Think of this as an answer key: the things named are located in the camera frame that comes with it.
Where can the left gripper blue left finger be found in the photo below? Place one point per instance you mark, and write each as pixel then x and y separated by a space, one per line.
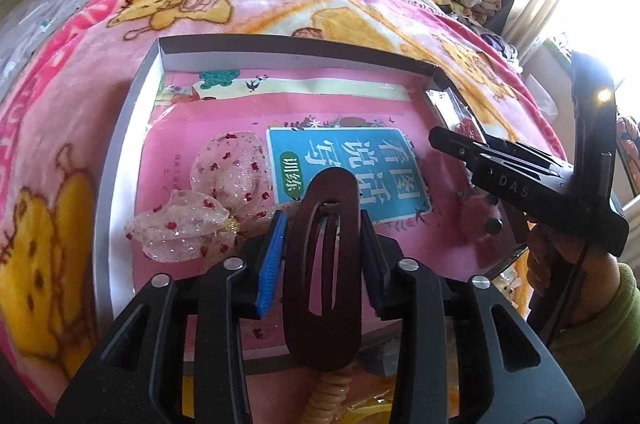
pixel 269 262

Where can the green right sleeve forearm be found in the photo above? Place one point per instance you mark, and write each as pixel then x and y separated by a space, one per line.
pixel 594 354

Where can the pink cartoon bear blanket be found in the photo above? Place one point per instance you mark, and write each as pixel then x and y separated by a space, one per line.
pixel 60 114

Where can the pink book with blue label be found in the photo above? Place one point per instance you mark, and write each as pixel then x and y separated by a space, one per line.
pixel 373 124

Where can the dark maroon oval hair clip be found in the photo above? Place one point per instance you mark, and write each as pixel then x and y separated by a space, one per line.
pixel 321 292

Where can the sheer pink dotted bow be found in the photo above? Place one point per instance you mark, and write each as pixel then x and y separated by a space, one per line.
pixel 230 199

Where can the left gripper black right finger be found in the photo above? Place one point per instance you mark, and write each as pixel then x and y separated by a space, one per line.
pixel 377 265

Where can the pink fuzzy hair clip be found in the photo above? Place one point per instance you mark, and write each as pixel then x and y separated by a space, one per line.
pixel 479 215

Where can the grey cardboard tray box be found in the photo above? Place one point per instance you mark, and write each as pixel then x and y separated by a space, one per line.
pixel 120 268

